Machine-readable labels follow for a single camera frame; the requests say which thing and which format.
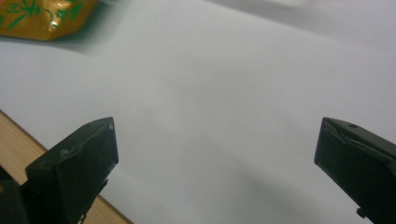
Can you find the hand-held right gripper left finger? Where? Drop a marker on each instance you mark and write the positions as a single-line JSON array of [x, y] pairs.
[[74, 168]]

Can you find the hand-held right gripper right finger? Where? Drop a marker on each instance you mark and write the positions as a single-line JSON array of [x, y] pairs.
[[358, 165]]

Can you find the orange packet with green print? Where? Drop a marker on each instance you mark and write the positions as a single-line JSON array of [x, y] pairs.
[[37, 18]]

